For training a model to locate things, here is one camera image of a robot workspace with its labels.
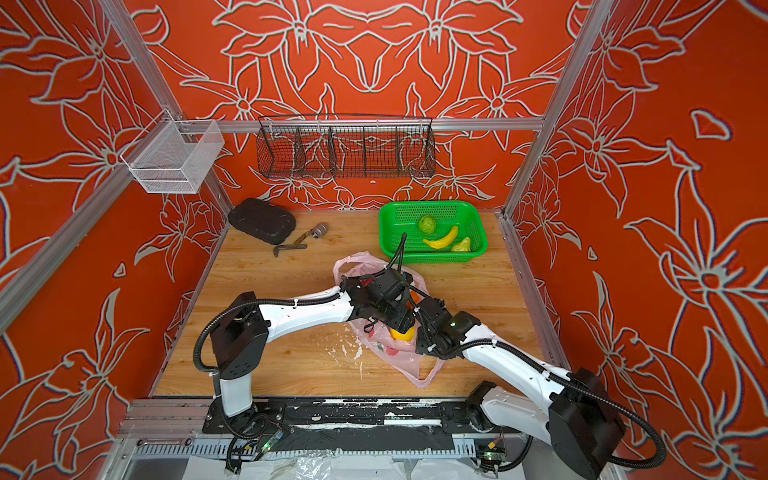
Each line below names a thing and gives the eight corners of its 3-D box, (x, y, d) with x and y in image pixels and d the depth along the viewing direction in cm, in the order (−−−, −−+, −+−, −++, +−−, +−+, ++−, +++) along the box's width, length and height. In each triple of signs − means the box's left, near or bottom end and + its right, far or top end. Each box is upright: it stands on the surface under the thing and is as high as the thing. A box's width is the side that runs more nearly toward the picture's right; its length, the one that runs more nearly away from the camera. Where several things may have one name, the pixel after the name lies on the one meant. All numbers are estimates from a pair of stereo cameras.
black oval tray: (230, 226, 117) (223, 215, 113) (254, 205, 125) (249, 194, 120) (277, 248, 110) (272, 238, 105) (300, 224, 117) (296, 214, 113)
